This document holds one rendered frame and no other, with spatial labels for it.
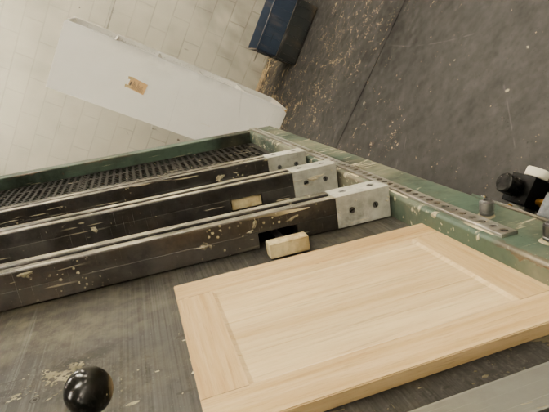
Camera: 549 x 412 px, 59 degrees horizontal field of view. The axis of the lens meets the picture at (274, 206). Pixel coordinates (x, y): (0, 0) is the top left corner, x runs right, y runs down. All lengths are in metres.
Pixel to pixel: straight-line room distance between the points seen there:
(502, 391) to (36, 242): 1.02
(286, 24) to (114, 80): 1.71
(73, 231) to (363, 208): 0.68
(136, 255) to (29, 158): 5.38
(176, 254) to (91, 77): 3.67
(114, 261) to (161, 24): 5.04
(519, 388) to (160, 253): 0.66
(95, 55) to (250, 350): 4.02
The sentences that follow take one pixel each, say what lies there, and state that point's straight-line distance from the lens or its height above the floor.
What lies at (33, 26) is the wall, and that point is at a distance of 6.00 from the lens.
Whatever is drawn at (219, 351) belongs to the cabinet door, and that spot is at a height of 1.28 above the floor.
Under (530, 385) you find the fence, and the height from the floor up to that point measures 1.06.
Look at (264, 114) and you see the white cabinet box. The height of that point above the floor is 0.20.
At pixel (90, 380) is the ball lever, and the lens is 0.42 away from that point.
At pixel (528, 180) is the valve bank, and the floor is 0.75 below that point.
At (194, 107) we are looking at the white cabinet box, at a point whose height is 0.84.
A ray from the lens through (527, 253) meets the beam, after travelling 0.79.
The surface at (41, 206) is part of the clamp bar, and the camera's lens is 1.48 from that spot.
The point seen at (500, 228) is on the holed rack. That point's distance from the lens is 0.86.
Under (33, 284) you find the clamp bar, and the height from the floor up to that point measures 1.53.
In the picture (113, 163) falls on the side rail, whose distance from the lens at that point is 2.19.
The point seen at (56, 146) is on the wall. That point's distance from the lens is 6.20.
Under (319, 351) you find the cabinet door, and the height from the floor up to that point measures 1.18.
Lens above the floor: 1.49
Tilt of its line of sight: 21 degrees down
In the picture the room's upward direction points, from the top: 72 degrees counter-clockwise
